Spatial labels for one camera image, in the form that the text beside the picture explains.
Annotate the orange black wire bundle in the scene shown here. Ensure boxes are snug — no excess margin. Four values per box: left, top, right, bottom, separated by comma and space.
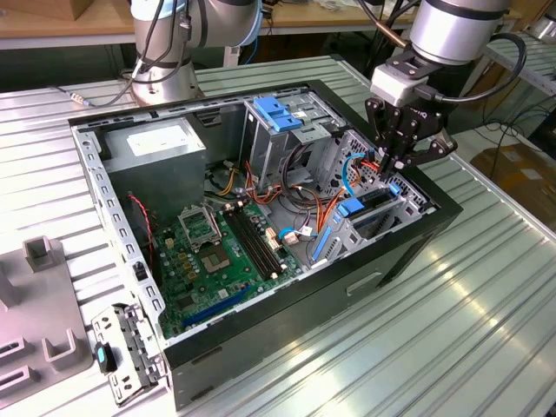
203, 160, 344, 235

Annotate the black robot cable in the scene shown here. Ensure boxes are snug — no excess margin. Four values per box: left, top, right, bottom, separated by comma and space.
51, 0, 192, 108

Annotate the black open PC case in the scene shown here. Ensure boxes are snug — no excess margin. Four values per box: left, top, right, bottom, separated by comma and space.
67, 79, 464, 412

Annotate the metal socket cover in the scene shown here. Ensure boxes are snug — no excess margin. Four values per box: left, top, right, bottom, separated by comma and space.
177, 206, 222, 251

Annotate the silver metal cylinder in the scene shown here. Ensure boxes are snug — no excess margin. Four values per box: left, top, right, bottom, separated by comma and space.
527, 17, 556, 43

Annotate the brown cardboard floor box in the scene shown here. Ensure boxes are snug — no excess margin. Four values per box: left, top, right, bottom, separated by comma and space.
471, 145, 556, 227

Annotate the blue wire white plug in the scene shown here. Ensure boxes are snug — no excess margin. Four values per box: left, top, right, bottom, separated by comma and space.
277, 225, 314, 247

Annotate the black RAM slot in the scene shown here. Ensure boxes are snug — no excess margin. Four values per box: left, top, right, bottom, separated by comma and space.
223, 208, 273, 281
234, 204, 283, 275

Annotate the blue expansion slot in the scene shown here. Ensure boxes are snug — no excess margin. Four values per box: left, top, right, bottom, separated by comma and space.
181, 284, 252, 329

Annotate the CPU socket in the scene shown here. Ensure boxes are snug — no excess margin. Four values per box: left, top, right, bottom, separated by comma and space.
197, 245, 234, 275

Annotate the grey parts rack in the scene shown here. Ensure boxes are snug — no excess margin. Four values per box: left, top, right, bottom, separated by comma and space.
0, 236, 95, 399

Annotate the grey metal drive cage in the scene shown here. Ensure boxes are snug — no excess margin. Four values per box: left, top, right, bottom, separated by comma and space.
238, 89, 348, 192

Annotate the orange red power wire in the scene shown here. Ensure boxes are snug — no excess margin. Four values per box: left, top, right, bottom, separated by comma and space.
354, 147, 392, 175

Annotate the blue plastic drive latch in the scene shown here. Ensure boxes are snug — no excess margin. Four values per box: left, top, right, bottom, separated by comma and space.
253, 96, 305, 134

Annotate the thick black camera cable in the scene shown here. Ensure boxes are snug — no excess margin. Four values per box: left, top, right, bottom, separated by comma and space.
412, 32, 529, 104

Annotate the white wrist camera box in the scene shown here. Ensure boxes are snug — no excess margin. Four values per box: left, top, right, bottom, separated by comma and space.
370, 63, 429, 108

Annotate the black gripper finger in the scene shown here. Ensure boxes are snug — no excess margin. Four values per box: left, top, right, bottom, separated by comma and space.
392, 134, 460, 175
363, 96, 417, 184

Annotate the long wooden desk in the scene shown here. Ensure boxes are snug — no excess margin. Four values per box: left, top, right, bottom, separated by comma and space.
0, 0, 522, 49

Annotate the metal expansion bracket plate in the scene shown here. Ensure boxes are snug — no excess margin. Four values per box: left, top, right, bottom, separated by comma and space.
90, 303, 170, 407

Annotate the cardboard box on desk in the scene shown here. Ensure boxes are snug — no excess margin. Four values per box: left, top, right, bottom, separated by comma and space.
64, 0, 95, 21

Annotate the blue data wire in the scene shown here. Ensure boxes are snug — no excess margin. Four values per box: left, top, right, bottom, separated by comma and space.
341, 152, 367, 196

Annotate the grey metal disk bay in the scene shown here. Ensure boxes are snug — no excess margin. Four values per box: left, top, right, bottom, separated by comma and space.
310, 182, 438, 270

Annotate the black latch blue stripe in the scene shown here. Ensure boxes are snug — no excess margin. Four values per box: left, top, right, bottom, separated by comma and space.
94, 341, 118, 374

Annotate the metal slat side table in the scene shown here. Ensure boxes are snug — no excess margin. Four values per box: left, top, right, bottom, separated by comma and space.
477, 32, 556, 131

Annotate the black cable copper plug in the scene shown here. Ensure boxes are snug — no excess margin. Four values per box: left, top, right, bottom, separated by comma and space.
358, 0, 412, 50

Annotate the green motherboard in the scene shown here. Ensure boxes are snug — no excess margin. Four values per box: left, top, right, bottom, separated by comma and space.
151, 202, 305, 340

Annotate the grey power supply unit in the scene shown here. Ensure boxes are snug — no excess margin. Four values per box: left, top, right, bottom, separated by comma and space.
103, 116, 208, 222

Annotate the hard disk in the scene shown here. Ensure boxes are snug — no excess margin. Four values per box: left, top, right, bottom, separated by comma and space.
311, 181, 401, 262

